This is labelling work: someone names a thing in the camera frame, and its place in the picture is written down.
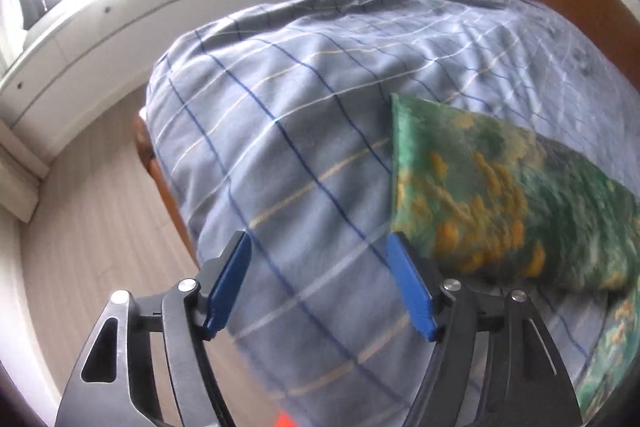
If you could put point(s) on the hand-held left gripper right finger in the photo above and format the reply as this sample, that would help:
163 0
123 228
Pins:
409 282

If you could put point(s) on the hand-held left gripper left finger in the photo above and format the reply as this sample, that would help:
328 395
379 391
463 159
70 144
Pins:
231 279

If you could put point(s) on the green floral cloth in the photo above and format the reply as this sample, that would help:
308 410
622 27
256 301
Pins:
500 187

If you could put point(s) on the blue checked bed sheet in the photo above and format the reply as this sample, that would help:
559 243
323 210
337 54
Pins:
300 107

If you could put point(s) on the white drawer cabinet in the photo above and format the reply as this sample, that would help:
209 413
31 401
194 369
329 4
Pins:
150 2

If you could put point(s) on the wooden bed frame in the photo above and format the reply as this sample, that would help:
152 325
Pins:
155 172

